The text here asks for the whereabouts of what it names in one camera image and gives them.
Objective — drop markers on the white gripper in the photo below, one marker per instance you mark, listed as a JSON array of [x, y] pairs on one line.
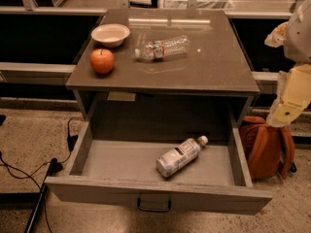
[[298, 40]]

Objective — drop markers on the blue white plastic bottle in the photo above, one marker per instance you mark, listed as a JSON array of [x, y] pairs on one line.
[[176, 159]]

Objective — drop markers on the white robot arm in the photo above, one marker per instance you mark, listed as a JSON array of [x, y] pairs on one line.
[[294, 35]]

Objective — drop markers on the open grey top drawer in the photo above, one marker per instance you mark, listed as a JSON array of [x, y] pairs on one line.
[[119, 172]]

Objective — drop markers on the clear plastic water bottle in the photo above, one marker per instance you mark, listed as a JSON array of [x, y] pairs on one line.
[[162, 48]]

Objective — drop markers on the orange backpack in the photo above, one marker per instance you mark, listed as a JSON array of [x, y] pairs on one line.
[[269, 150]]

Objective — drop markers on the white bowl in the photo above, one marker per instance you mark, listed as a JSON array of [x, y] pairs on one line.
[[110, 35]]

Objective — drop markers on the red apple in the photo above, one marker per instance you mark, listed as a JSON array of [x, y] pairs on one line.
[[102, 61]]

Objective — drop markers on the black power adapter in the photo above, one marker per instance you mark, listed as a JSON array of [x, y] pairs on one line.
[[71, 141]]

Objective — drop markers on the black pole on floor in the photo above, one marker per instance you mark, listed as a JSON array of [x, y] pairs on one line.
[[40, 202]]

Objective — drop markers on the black drawer handle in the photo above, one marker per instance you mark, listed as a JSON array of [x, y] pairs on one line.
[[146, 206]]

